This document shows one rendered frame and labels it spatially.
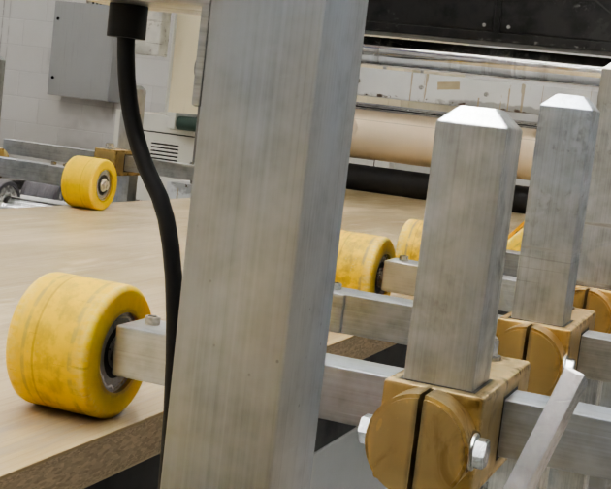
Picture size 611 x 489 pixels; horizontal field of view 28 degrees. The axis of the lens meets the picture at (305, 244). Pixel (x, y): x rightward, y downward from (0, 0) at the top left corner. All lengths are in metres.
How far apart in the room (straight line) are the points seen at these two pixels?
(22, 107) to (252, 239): 10.83
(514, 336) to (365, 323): 0.15
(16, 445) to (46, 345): 0.07
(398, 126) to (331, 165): 2.67
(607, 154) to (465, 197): 0.50
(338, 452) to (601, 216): 0.32
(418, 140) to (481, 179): 2.42
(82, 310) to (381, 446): 0.21
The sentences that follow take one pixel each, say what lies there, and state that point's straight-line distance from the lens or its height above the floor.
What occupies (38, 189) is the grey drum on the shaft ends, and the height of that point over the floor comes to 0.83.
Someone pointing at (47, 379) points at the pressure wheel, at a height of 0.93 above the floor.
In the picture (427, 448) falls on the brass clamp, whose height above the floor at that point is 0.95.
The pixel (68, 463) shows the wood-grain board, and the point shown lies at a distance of 0.67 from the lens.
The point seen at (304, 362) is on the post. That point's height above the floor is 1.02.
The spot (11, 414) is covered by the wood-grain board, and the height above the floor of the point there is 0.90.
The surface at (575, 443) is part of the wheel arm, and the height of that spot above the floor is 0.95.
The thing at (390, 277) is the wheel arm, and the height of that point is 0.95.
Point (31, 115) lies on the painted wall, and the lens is 11.11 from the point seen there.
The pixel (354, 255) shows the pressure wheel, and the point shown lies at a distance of 1.15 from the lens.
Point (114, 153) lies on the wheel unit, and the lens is 2.40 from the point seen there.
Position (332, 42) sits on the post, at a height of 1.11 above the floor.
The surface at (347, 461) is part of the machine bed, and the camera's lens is 1.16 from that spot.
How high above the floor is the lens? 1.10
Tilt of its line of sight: 6 degrees down
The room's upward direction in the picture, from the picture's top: 7 degrees clockwise
